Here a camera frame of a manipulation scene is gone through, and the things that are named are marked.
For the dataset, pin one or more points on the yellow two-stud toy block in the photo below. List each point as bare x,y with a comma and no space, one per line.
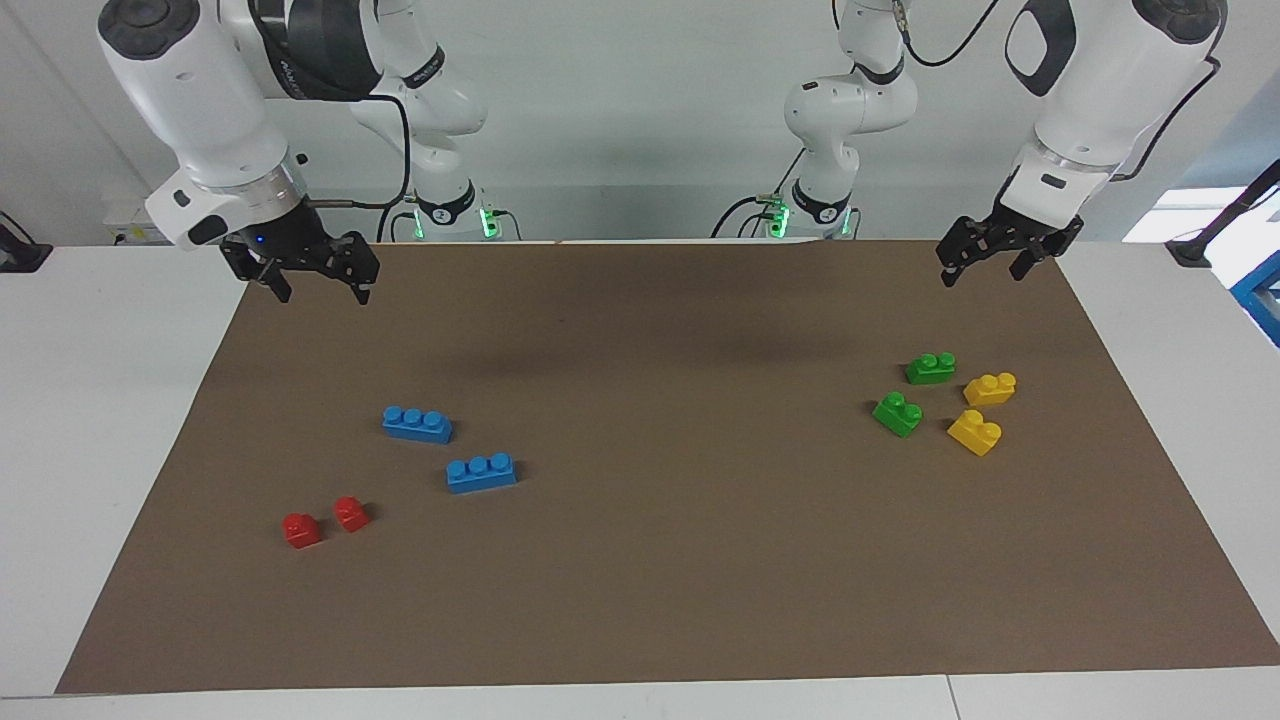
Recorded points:
990,390
973,433

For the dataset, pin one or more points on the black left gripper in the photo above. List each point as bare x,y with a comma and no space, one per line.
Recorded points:
1025,228

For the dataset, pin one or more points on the black clamp foot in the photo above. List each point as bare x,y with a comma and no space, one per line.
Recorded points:
20,256

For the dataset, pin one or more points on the blue frame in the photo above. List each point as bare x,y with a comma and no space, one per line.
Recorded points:
1262,295

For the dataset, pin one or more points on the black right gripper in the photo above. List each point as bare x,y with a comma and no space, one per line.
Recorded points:
290,238

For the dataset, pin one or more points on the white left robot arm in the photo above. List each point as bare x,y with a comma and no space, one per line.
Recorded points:
1100,90

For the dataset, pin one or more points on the green two-stud toy block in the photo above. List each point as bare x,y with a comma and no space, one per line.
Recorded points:
930,370
898,415

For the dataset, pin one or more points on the black clamp stand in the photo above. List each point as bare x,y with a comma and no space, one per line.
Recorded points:
1195,248

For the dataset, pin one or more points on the white wall socket box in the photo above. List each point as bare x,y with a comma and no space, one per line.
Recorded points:
125,225

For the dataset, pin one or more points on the brown table mat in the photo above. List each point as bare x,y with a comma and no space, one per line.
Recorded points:
640,580

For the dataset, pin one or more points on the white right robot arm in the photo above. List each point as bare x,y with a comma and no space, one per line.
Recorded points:
200,100

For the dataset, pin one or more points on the red one-stud toy block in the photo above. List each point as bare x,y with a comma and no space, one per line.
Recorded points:
300,532
351,515

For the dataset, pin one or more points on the blue three-stud toy block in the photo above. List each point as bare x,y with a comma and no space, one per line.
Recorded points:
482,475
417,427

